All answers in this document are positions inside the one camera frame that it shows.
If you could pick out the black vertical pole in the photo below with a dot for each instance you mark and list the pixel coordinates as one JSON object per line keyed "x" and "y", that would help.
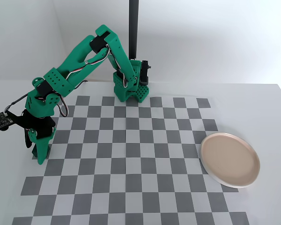
{"x": 133, "y": 28}

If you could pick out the pink round plate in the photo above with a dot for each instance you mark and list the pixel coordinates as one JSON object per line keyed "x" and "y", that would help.
{"x": 229, "y": 160}

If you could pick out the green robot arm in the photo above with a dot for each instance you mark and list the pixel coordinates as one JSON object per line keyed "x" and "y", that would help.
{"x": 84, "y": 61}

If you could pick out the dark green dice cube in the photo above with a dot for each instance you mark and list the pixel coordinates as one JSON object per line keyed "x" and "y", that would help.
{"x": 34, "y": 153}

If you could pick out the grey checkerboard mat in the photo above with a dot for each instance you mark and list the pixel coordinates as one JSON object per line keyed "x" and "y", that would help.
{"x": 131, "y": 168}

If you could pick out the black wrist camera board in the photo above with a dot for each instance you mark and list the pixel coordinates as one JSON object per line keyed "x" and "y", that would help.
{"x": 0, "y": 122}

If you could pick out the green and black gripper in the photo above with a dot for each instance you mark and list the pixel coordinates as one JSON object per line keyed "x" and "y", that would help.
{"x": 42, "y": 142}

